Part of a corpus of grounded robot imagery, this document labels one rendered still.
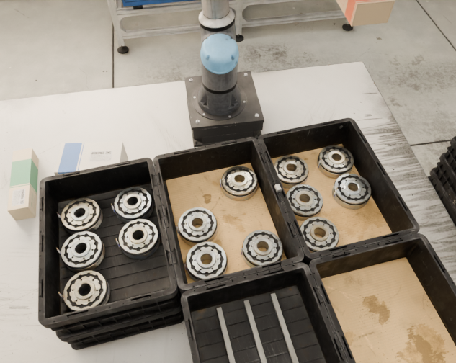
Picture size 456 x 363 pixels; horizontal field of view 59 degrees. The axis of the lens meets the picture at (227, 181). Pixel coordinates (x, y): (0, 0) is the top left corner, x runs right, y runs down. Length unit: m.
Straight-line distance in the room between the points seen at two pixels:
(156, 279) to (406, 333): 0.61
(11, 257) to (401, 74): 2.55
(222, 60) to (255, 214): 0.47
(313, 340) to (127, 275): 0.48
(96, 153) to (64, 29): 2.16
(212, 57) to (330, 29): 2.11
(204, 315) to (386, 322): 0.43
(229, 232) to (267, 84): 0.77
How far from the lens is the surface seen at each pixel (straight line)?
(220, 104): 1.38
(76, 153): 1.40
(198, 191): 1.18
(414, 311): 1.11
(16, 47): 3.41
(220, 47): 1.31
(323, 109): 1.62
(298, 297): 1.05
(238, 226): 1.11
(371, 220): 1.19
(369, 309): 1.08
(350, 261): 1.04
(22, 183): 1.43
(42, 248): 1.08
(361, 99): 1.70
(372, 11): 1.41
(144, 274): 1.07
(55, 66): 3.12
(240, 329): 1.01
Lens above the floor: 1.80
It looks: 54 degrees down
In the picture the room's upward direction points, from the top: straight up
